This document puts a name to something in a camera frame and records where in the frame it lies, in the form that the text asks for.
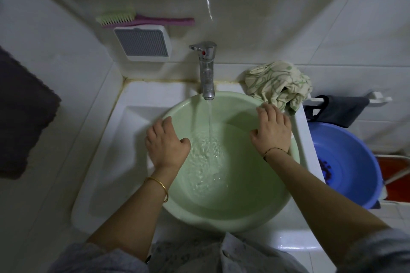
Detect person's right hand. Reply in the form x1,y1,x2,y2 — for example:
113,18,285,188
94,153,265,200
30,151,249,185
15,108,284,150
249,102,293,158

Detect person's left hand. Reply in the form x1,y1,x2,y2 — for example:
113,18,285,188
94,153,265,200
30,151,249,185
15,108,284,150
144,116,191,171

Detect cream leaf-patterned clothes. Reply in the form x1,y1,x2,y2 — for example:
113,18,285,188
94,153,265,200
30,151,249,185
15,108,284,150
244,61,313,116

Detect light green plastic basin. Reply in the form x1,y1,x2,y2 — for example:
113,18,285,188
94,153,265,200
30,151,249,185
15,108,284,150
160,91,301,233

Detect metal faucet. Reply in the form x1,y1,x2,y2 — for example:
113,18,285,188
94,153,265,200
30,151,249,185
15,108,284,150
188,41,217,101

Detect person's right forearm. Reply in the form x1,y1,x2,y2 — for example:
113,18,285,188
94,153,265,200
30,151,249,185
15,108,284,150
264,149,391,267

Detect person's left forearm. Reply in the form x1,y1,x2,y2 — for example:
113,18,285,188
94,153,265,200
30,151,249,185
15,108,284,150
87,164,183,262

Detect person's grey patterned shirt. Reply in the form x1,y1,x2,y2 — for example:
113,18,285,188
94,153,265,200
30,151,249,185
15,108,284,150
48,228,410,273

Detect gold bangle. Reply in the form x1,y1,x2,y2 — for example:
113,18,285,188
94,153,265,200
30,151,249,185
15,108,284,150
143,176,169,203

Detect white ceramic sink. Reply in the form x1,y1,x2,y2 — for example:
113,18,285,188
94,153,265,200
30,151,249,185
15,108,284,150
70,78,326,253

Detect dark grey cloth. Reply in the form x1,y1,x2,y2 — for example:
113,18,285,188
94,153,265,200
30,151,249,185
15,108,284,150
303,95,371,129

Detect blue plastic basin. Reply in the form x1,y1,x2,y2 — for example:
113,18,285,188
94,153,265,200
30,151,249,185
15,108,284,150
308,122,384,209

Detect red bucket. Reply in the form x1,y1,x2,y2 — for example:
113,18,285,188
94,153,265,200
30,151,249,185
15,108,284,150
375,155,410,203

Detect green and pink scrub brush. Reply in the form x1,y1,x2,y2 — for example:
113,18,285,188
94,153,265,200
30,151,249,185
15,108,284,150
96,7,195,29

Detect dark purple towel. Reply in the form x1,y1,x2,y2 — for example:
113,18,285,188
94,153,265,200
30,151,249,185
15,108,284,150
0,45,62,180

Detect thin cord bracelet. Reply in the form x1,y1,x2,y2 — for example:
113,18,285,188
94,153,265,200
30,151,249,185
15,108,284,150
263,147,289,162

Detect white wall box grey ribbed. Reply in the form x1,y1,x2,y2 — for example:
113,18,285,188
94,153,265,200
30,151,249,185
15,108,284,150
114,25,172,62

